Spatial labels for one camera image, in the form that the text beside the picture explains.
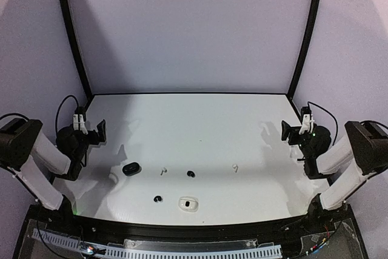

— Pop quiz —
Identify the white earbud charging case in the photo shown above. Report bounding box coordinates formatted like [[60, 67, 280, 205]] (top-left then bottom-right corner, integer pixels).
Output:
[[178, 197, 199, 213]]

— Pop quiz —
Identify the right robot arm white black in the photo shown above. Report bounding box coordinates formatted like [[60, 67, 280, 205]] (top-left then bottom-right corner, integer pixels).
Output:
[[281, 120, 387, 217]]

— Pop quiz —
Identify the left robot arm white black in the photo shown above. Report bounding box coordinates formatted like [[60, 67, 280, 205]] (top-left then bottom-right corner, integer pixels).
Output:
[[1, 113, 106, 220]]

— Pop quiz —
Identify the black earbud charging case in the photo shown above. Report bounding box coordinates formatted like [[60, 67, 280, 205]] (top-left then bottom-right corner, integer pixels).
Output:
[[122, 162, 142, 177]]

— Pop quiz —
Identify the black earbud front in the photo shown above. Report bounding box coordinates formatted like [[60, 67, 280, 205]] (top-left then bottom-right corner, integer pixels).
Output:
[[153, 195, 162, 203]]

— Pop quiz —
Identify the black earbud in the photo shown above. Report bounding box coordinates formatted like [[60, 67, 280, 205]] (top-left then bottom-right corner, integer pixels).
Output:
[[187, 170, 195, 178], [153, 195, 162, 203]]

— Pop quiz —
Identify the black earbud center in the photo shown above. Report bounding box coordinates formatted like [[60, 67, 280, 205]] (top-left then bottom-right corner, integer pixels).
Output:
[[187, 170, 195, 178]]

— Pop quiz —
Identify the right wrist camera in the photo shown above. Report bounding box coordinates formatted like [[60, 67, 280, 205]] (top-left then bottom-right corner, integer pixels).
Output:
[[299, 106, 315, 135]]

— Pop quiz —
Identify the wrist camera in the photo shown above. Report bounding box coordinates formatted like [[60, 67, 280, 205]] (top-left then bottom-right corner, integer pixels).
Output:
[[299, 106, 315, 135], [73, 107, 88, 135]]

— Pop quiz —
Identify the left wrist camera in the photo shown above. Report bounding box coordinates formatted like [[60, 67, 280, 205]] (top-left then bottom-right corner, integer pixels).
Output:
[[73, 107, 88, 135]]

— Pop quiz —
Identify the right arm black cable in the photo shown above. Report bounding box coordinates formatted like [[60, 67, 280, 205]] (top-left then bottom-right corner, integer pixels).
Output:
[[306, 101, 338, 146]]

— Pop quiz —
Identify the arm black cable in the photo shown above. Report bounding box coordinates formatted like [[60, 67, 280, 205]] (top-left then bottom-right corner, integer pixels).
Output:
[[55, 94, 80, 146], [306, 101, 338, 146]]

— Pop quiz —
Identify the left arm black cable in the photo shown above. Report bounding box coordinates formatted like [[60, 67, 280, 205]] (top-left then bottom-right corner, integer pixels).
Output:
[[55, 94, 80, 146]]

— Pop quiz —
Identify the black front aluminium rail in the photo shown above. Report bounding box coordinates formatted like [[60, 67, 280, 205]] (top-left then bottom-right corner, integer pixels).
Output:
[[74, 215, 326, 241]]

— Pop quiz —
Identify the white slotted cable duct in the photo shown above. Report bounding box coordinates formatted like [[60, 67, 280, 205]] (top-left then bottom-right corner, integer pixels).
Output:
[[27, 228, 283, 259]]

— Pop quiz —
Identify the right black frame post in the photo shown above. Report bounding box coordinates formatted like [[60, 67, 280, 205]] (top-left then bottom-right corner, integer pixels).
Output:
[[287, 0, 320, 101]]

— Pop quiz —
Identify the black frame post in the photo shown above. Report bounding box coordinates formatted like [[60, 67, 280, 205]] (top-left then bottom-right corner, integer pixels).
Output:
[[59, 0, 93, 101], [287, 0, 320, 101]]

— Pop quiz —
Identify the left black frame post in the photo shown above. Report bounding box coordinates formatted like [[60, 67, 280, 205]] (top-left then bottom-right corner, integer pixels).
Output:
[[59, 0, 93, 101]]

